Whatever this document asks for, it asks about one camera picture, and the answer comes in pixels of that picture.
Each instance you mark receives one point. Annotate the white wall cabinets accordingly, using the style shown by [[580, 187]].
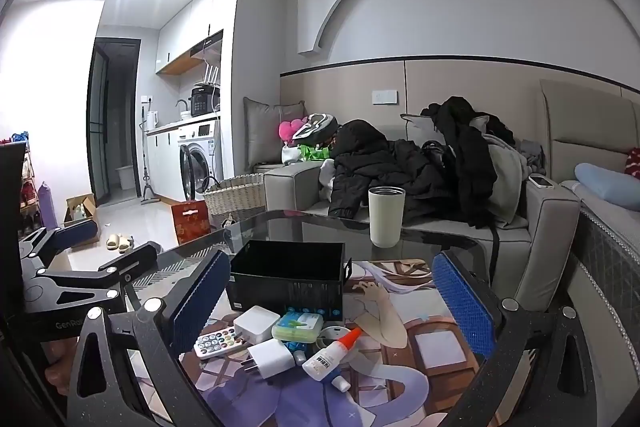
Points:
[[195, 22]]

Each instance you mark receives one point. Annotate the blue pillow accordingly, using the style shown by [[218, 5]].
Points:
[[605, 187]]

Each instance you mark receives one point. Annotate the green pill box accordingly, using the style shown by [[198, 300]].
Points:
[[297, 326]]

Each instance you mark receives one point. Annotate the round black white cushion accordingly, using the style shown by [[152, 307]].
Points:
[[316, 128]]

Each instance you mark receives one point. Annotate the white wall switch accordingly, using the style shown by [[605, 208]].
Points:
[[385, 97]]

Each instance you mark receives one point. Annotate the white plug adapter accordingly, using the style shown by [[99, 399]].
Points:
[[272, 358]]

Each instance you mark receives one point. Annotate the mop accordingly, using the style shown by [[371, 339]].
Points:
[[146, 187]]

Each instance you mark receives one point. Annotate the white washing machine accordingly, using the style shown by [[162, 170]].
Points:
[[202, 157]]

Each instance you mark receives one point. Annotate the pink plush toy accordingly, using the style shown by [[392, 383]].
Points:
[[287, 131]]

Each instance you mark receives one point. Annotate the wicker basket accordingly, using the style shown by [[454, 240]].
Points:
[[235, 202]]

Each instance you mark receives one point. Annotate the small white tube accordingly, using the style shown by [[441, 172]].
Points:
[[340, 383]]

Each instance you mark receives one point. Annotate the white tumbler cup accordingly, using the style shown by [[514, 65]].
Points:
[[387, 217]]

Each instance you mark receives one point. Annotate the white kettle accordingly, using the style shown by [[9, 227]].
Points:
[[152, 121]]

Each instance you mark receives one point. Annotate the black cooker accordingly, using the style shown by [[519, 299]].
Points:
[[202, 102]]

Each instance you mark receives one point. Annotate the purple rolled mat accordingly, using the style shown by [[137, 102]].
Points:
[[46, 207]]

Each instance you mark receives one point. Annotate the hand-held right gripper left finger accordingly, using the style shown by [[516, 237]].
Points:
[[200, 302]]

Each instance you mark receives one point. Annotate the white glue bottle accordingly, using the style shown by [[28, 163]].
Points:
[[325, 359]]

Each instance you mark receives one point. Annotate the smartphone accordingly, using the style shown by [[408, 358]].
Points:
[[541, 180]]

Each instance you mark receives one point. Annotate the red patterned cloth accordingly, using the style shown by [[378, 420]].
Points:
[[634, 162]]

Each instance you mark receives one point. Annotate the black storage box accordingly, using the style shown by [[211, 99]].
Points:
[[285, 279]]

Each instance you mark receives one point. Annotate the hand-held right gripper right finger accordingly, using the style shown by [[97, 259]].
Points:
[[462, 302]]

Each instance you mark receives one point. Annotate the red gift bag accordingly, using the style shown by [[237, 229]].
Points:
[[191, 222]]

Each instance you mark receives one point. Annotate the shoe rack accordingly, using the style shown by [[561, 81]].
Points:
[[27, 192]]

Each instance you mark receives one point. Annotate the person's left hand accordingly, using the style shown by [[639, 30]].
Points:
[[57, 372]]

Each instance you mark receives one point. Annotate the beige bed headboard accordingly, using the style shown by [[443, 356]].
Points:
[[580, 122]]

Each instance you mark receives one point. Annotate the white router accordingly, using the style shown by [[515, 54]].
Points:
[[209, 77]]

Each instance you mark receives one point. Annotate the grey sofa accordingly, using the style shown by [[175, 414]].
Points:
[[545, 232]]

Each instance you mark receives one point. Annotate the range hood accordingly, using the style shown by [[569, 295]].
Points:
[[207, 44]]

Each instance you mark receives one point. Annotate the large grey cushion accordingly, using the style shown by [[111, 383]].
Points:
[[265, 132]]

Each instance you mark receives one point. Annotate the green white bag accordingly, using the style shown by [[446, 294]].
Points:
[[312, 152]]

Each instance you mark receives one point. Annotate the black puffer jacket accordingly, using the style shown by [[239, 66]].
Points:
[[375, 157]]

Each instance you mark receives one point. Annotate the cardboard box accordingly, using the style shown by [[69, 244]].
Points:
[[80, 207]]

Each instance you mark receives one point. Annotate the small grey cushion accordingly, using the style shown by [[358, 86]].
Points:
[[416, 125]]

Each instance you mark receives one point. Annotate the bed mattress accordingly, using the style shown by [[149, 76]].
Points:
[[605, 247]]

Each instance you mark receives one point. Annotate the white remote control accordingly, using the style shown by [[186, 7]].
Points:
[[215, 343]]

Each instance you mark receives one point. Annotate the beige slipper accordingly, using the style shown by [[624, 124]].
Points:
[[126, 245], [113, 242]]

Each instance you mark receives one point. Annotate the white round disc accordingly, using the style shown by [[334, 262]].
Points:
[[334, 333]]

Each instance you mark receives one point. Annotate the black clothes pile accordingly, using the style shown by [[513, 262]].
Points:
[[465, 157]]

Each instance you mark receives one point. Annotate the white square charger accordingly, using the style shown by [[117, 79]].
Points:
[[255, 323]]

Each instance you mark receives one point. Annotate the grey garment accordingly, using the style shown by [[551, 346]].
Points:
[[506, 187]]

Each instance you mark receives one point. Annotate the black glass door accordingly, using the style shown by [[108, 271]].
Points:
[[112, 122]]

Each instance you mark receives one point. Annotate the white bin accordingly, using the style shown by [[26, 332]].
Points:
[[125, 178]]

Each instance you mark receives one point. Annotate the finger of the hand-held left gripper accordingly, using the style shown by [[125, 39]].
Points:
[[132, 259], [77, 234]]

